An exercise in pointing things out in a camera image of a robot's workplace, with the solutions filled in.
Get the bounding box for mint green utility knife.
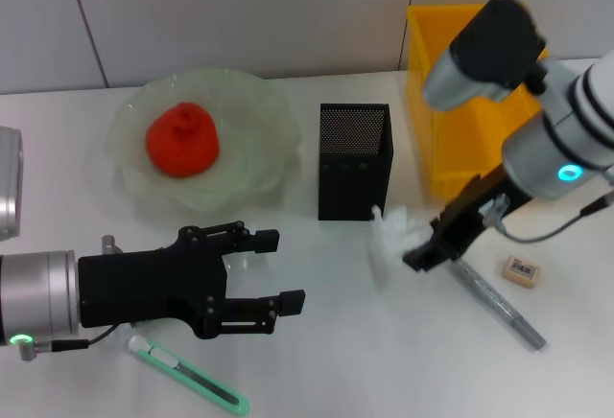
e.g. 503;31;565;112
125;334;250;415

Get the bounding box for translucent green fruit plate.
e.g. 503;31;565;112
106;66;302;213

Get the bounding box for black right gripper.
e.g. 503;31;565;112
401;173;528;275

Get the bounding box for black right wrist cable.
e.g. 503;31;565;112
496;196;614;244

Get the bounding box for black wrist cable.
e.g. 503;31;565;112
14;324;134;362
496;196;614;244

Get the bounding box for white paper ball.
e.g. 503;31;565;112
367;204;433;290

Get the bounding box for grey marker pen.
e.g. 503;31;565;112
450;257;548;352

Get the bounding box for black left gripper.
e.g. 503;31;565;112
77;220;307;341

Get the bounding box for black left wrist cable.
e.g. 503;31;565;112
14;324;134;362

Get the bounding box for beige eraser with barcode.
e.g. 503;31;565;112
498;254;543;290

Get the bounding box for black mesh pen holder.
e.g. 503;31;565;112
317;102;394;221

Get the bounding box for silver right wrist plug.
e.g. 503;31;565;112
482;195;509;225

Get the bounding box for red-orange toy orange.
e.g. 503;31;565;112
145;103;222;178

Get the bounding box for yellow plastic bin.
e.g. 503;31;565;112
406;3;551;201

